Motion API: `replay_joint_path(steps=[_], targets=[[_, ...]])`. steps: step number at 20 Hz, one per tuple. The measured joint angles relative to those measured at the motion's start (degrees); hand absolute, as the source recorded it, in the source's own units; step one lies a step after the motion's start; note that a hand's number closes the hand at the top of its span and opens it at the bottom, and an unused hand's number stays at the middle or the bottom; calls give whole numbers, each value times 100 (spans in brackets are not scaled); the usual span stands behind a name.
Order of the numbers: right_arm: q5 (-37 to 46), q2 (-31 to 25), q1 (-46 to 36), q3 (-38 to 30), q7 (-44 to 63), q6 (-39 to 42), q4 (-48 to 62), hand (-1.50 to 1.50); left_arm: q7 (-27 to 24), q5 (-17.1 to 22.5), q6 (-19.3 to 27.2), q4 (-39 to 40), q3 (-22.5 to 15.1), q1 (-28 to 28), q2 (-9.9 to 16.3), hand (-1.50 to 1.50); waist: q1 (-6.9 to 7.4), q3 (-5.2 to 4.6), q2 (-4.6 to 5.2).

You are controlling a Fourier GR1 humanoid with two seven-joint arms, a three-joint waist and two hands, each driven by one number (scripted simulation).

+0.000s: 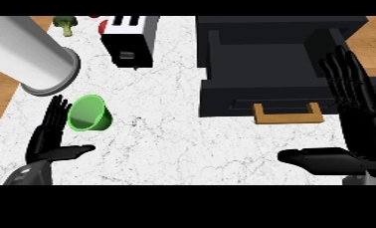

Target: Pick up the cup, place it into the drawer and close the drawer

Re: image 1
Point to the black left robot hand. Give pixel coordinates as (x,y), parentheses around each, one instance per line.
(46,135)

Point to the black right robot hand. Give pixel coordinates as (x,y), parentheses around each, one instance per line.
(353,112)

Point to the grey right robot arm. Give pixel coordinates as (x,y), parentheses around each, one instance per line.
(359,179)

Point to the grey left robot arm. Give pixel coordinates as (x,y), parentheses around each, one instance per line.
(30,174)

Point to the green cup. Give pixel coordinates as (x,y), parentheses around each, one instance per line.
(89,114)

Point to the dark grey open drawer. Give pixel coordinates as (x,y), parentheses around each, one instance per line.
(269,82)

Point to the large grey cylinder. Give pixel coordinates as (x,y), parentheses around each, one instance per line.
(34,52)

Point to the dark grey cabinet body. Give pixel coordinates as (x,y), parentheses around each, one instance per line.
(279,24)

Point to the black and white toaster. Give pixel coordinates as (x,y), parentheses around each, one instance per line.
(130,41)

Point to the green broccoli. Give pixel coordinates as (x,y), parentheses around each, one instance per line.
(65,24)

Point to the red round object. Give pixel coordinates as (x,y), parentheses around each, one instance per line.
(102,27)

